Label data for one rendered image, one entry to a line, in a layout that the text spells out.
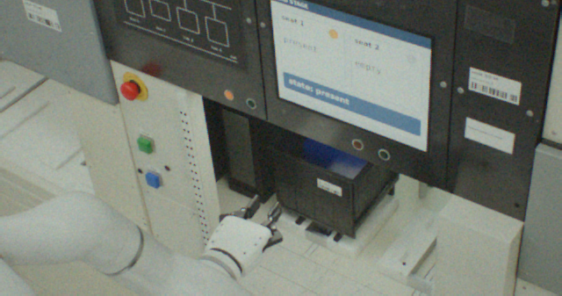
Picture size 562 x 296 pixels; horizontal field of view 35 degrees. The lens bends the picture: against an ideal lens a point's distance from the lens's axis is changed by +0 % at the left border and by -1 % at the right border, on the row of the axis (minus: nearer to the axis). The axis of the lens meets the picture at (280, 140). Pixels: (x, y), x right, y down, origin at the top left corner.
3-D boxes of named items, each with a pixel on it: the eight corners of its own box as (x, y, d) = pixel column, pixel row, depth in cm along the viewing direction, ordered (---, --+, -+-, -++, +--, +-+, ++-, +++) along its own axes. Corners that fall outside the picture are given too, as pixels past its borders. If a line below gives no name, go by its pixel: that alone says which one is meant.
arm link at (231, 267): (195, 283, 163) (204, 271, 165) (236, 299, 159) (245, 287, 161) (189, 252, 157) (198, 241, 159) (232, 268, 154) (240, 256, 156)
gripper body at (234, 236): (199, 272, 164) (229, 233, 171) (247, 291, 160) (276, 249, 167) (193, 245, 159) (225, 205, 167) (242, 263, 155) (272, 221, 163)
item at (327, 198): (272, 215, 209) (261, 111, 189) (319, 165, 222) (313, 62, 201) (361, 255, 198) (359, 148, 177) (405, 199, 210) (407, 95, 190)
